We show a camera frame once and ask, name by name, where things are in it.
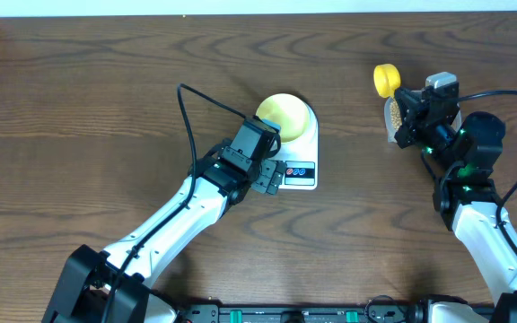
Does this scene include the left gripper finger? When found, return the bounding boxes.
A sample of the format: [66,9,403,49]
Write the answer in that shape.
[267,160,287,191]
[251,160,273,194]

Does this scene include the yellow measuring scoop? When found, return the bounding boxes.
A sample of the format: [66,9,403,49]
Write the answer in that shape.
[373,64,401,98]

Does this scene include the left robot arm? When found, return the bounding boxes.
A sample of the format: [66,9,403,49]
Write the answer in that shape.
[43,117,282,322]

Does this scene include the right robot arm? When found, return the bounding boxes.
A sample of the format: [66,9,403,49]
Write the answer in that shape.
[393,82,517,322]

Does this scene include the white digital kitchen scale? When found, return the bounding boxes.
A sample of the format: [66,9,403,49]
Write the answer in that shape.
[273,103,319,190]

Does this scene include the yellow plastic bowl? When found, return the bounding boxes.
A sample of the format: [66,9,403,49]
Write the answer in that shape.
[256,93,311,143]

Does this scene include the soybeans in container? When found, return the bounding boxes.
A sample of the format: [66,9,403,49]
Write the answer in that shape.
[390,100,402,132]

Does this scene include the clear plastic container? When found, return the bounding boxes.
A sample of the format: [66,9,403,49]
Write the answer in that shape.
[384,97,462,143]

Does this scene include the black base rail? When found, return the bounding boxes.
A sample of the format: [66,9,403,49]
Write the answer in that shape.
[174,295,428,323]

